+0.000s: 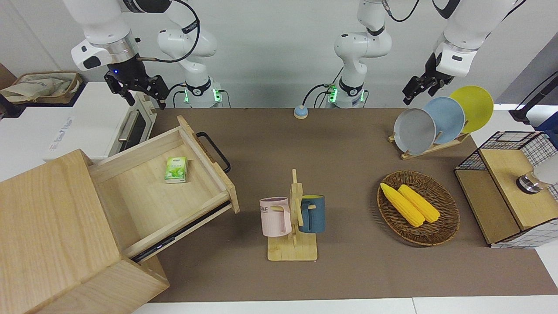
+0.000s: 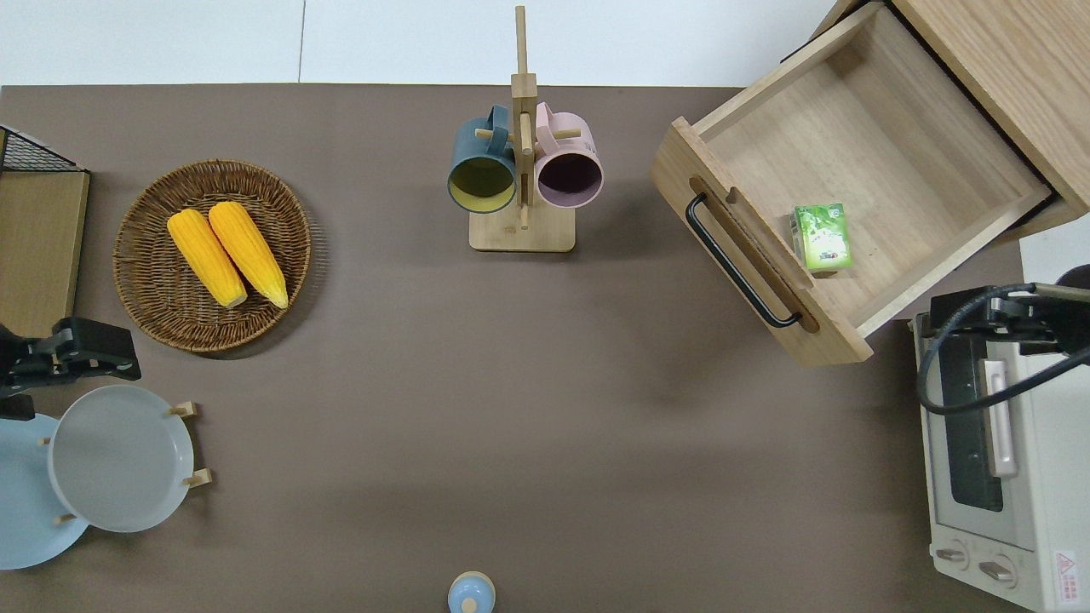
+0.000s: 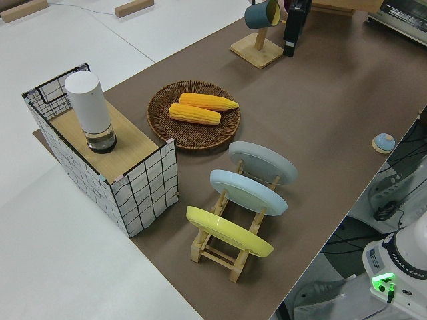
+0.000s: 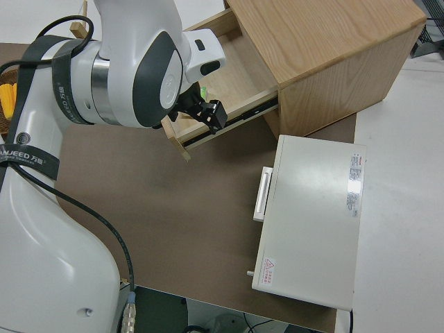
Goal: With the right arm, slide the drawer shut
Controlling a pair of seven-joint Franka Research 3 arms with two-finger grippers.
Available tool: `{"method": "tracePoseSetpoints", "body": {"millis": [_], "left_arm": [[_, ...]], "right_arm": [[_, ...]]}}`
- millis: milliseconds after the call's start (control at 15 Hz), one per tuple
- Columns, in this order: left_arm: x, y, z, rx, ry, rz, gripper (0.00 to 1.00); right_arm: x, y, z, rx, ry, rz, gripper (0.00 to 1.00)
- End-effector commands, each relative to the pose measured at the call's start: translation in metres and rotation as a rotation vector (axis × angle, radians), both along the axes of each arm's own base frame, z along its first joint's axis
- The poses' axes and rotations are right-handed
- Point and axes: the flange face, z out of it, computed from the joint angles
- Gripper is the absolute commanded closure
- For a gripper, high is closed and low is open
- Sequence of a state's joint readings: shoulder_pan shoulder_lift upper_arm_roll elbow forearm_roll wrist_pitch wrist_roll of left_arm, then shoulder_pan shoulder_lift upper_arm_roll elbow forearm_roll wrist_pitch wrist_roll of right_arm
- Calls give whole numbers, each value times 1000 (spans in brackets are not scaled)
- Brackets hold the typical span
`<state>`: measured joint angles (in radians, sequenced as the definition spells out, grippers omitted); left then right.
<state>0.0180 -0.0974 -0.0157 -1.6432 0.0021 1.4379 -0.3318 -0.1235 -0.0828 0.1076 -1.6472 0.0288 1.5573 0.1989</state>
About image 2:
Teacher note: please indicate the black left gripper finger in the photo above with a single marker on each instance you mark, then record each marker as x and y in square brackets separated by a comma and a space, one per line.
[119, 370]
[128, 340]

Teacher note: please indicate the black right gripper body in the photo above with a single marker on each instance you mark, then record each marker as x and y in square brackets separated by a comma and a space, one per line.
[971, 306]

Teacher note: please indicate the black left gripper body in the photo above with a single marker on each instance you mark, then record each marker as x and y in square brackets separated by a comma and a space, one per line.
[72, 340]

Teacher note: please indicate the wooden drawer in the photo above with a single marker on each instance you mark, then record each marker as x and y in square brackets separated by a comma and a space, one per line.
[851, 145]

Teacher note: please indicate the brown wicker basket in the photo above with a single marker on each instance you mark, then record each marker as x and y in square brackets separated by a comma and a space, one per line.
[153, 281]

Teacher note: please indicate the grey plate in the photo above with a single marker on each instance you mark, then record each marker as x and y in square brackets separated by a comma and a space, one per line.
[119, 460]

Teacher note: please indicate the yellow corn cob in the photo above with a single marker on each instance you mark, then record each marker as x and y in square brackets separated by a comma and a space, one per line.
[204, 255]
[247, 251]

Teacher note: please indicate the wooden plate rack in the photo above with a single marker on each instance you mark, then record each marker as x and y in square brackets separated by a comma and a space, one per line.
[200, 478]

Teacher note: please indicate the green carton box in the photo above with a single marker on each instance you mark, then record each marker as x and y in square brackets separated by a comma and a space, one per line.
[824, 238]

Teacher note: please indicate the light blue plate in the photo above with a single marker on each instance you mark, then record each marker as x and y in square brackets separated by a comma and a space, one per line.
[25, 511]

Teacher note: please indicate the white toaster oven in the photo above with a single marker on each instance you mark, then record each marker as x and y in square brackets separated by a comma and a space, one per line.
[1047, 477]

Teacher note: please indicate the wooden cabinet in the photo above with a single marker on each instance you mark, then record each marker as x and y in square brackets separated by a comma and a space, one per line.
[1022, 68]

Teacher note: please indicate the dark blue mug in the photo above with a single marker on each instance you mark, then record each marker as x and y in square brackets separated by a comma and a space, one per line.
[477, 149]

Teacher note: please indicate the wooden mug tree stand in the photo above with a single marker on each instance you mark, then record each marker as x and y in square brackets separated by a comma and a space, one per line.
[521, 230]

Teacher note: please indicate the small blue round button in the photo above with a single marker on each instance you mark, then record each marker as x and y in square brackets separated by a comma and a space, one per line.
[471, 592]

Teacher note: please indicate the pink mug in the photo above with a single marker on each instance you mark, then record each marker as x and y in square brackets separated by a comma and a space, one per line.
[569, 140]

